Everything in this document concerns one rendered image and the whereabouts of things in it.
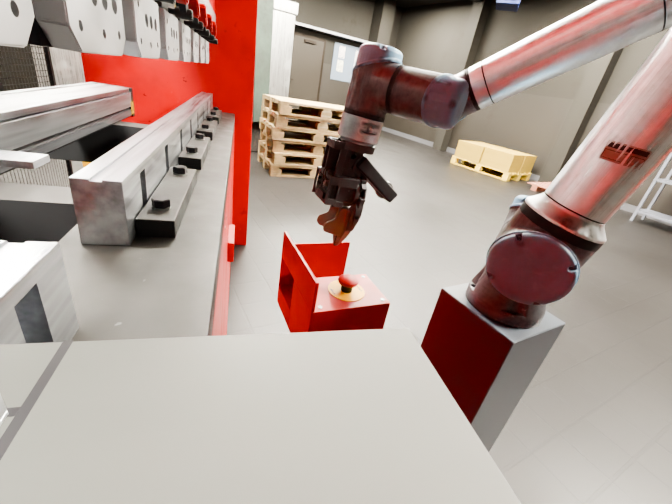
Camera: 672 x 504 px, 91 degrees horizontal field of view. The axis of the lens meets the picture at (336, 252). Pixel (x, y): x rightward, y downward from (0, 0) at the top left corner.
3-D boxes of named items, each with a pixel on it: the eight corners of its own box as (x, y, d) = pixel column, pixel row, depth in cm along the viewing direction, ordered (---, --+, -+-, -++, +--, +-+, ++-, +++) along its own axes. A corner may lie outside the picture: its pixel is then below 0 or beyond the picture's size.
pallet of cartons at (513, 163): (532, 182, 687) (543, 157, 664) (501, 181, 635) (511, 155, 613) (477, 163, 794) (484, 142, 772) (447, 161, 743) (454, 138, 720)
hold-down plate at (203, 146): (201, 170, 86) (201, 158, 84) (178, 168, 84) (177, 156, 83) (210, 146, 111) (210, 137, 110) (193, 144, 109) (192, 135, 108)
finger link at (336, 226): (314, 244, 68) (325, 201, 64) (340, 245, 71) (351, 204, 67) (320, 251, 66) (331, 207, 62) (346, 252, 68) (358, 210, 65)
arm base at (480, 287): (494, 280, 79) (511, 243, 75) (556, 320, 68) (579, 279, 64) (450, 290, 72) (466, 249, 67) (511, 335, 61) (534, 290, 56)
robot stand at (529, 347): (410, 465, 116) (493, 277, 81) (447, 521, 102) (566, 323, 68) (368, 488, 107) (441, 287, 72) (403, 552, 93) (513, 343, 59)
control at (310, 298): (377, 350, 68) (398, 275, 60) (303, 364, 62) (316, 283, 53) (338, 294, 84) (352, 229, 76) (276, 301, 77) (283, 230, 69)
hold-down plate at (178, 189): (175, 238, 52) (174, 220, 50) (136, 237, 50) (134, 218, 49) (197, 181, 77) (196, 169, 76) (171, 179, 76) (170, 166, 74)
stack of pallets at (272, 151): (332, 164, 524) (342, 105, 485) (356, 180, 459) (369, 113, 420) (255, 159, 471) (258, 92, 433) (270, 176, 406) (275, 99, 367)
